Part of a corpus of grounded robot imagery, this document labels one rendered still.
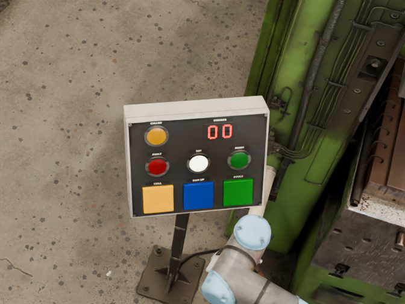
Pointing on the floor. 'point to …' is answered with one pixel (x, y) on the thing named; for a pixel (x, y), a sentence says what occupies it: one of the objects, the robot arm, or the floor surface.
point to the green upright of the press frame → (286, 236)
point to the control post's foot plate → (170, 292)
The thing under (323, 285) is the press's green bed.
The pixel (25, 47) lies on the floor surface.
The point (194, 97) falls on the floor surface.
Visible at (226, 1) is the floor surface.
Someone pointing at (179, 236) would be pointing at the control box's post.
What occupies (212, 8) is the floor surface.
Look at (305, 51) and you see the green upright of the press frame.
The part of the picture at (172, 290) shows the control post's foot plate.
